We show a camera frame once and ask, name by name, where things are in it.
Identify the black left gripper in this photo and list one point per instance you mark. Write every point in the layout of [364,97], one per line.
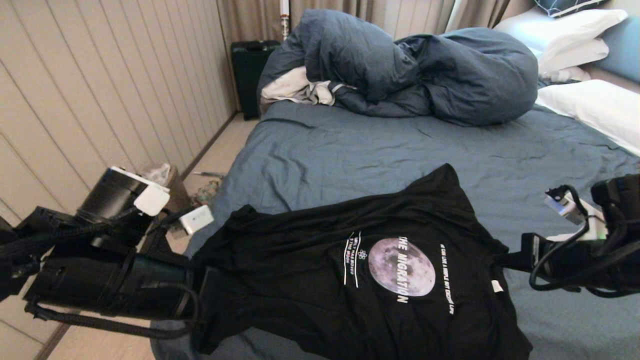
[162,287]

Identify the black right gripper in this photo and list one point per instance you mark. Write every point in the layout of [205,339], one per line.
[565,262]

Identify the black moon print t-shirt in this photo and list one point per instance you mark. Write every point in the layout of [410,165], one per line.
[300,280]

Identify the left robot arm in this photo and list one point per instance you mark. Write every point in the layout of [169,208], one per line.
[75,280]

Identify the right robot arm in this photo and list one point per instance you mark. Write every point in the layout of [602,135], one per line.
[620,200]

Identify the multicoloured rag mop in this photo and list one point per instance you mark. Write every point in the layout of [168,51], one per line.
[207,192]

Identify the beige trash bin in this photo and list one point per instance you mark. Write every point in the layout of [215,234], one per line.
[177,192]

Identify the clear plastic bin bag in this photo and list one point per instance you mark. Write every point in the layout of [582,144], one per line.
[157,174]

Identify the long white pillow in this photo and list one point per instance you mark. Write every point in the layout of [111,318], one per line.
[600,107]

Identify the blue bed sheet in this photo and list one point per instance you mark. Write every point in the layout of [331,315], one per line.
[350,155]

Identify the dark blue duvet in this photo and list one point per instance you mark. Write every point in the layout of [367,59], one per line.
[450,75]

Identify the flat white pillow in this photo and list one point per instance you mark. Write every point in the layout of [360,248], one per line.
[580,56]

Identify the black suitcase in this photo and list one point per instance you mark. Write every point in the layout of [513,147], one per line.
[250,75]

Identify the white crumpled cloth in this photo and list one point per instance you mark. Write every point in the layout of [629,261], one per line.
[292,85]

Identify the light blue headboard cushion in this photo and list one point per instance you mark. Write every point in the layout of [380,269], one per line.
[625,50]

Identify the dark patterned cushion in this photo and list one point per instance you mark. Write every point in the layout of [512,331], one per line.
[565,6]

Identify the beige curtain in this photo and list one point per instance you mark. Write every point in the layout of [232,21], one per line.
[250,20]

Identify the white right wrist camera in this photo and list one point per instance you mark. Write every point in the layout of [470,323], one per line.
[560,207]

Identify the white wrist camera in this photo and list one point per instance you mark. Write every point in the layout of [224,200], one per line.
[197,220]
[560,207]

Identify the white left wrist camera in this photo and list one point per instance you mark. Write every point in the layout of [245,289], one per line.
[197,220]

